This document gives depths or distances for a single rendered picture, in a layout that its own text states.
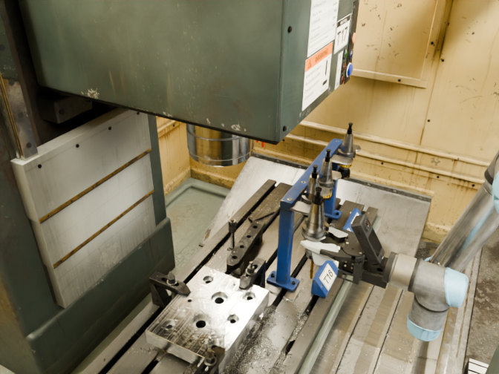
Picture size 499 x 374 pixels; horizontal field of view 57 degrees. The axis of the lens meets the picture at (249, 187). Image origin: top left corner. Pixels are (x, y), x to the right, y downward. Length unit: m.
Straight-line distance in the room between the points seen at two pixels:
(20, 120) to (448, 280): 1.03
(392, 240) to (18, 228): 1.41
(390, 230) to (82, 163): 1.29
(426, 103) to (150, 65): 1.27
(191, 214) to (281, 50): 1.67
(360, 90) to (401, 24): 0.31
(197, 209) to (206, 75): 1.59
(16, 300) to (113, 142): 0.52
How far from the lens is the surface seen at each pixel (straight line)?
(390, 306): 1.79
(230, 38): 0.87
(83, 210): 1.46
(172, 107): 0.99
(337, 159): 1.61
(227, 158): 1.05
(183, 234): 2.28
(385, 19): 1.93
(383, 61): 1.97
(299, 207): 1.34
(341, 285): 1.61
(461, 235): 1.14
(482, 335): 2.87
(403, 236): 2.06
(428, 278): 1.07
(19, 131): 1.25
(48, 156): 1.30
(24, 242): 1.40
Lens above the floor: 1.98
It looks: 32 degrees down
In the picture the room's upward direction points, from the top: 1 degrees clockwise
